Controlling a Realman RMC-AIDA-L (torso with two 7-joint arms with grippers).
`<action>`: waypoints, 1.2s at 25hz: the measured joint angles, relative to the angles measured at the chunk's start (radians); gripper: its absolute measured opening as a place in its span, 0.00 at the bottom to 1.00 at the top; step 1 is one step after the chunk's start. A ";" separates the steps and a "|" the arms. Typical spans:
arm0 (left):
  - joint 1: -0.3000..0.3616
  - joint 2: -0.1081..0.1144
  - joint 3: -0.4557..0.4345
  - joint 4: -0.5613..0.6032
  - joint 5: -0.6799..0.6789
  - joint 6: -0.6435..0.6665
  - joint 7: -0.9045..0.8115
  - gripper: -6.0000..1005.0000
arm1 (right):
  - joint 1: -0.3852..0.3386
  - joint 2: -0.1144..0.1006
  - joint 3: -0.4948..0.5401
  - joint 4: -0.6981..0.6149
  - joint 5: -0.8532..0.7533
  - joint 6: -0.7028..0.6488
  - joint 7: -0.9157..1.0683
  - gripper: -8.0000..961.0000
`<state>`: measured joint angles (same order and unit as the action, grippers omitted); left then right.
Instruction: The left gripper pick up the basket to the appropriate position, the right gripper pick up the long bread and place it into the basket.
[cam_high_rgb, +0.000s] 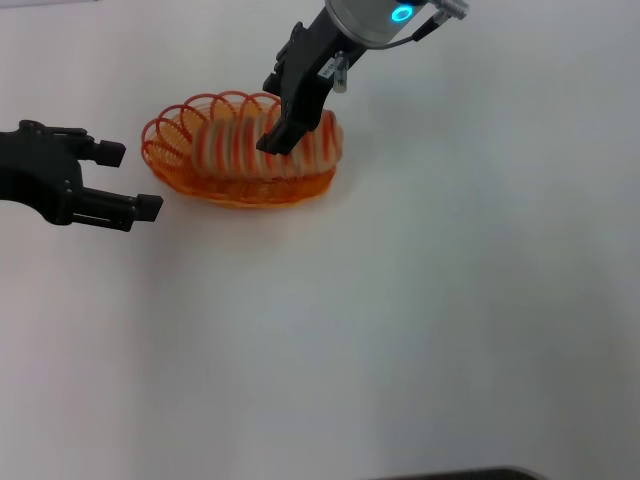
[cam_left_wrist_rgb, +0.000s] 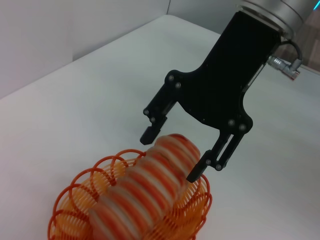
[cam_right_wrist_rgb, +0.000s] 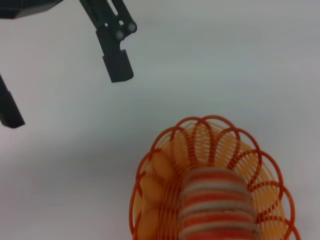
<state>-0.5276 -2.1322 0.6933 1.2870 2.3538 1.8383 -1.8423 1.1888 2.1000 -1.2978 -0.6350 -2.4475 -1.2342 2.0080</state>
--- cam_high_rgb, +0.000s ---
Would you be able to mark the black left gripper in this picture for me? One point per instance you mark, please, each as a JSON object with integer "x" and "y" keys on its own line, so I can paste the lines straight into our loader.
{"x": 35, "y": 172}

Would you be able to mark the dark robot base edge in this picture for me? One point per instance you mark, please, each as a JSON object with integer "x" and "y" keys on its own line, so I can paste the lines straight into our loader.
{"x": 475, "y": 475}

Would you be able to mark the orange woven plastic basket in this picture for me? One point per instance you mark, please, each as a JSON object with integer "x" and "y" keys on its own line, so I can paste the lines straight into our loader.
{"x": 240, "y": 192}

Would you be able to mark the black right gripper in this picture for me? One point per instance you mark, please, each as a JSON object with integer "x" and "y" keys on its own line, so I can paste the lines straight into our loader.
{"x": 305, "y": 75}

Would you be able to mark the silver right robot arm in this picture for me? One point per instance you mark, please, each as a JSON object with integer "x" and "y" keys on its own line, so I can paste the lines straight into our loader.
{"x": 370, "y": 20}

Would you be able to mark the orange striped bread loaf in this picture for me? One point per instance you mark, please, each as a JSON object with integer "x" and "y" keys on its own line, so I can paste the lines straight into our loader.
{"x": 225, "y": 147}

